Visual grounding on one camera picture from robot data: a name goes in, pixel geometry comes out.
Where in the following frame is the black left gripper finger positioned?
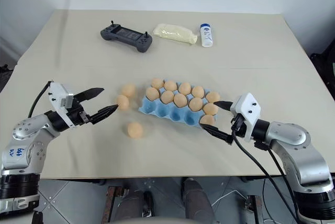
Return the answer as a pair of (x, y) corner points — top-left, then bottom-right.
(74, 87), (105, 103)
(90, 104), (120, 125)

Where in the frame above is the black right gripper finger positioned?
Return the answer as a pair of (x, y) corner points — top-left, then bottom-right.
(200, 124), (233, 146)
(213, 100), (234, 113)

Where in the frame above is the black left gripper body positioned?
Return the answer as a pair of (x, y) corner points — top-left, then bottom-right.
(66, 99), (93, 128)

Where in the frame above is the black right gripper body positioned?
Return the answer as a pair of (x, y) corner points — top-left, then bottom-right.
(230, 113), (245, 138)

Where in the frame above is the blue egg tray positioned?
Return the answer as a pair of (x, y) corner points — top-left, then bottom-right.
(138, 78), (218, 129)

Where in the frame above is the tan egg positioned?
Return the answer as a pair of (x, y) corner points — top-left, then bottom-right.
(206, 91), (221, 104)
(151, 77), (165, 89)
(173, 93), (188, 108)
(199, 115), (216, 126)
(146, 87), (160, 102)
(188, 97), (204, 112)
(203, 103), (219, 117)
(178, 82), (192, 95)
(192, 85), (205, 98)
(121, 83), (137, 97)
(127, 122), (144, 139)
(116, 94), (130, 111)
(160, 91), (175, 105)
(164, 80), (178, 92)

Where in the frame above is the grey handheld remote controller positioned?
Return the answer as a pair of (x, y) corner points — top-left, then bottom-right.
(99, 20), (154, 53)

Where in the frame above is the dark rounded shape under table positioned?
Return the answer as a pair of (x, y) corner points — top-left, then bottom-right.
(181, 177), (218, 224)
(118, 189), (158, 224)

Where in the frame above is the white plastic bottle blue label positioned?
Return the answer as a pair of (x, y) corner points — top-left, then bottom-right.
(199, 23), (214, 48)

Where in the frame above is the dark object beside table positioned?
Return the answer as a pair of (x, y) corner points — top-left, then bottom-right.
(0, 63), (14, 79)

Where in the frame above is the clear bag of pale powder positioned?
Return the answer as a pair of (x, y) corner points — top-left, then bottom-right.
(152, 23), (198, 46)

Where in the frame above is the dark equipment beside table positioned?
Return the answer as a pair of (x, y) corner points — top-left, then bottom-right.
(309, 42), (335, 85)

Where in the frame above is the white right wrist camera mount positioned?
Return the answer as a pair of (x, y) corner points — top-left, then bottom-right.
(229, 92), (262, 141)

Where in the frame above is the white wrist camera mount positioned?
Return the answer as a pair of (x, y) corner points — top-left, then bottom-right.
(48, 81), (76, 128)
(229, 92), (262, 141)

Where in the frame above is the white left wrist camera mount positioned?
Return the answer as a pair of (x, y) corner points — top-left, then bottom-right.
(48, 81), (76, 128)

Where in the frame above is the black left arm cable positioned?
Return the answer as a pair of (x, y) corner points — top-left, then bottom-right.
(27, 80), (52, 119)

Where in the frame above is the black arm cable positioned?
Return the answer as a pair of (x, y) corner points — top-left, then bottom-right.
(27, 80), (52, 119)
(255, 141), (298, 209)
(231, 127), (299, 221)

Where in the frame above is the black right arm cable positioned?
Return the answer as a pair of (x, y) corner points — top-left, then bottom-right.
(255, 141), (298, 209)
(231, 127), (299, 221)

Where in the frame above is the white floor cable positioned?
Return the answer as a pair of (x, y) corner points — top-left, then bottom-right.
(211, 189), (245, 207)

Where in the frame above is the rusty metal bracket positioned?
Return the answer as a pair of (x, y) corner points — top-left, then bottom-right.
(247, 194), (263, 224)
(105, 185), (119, 224)

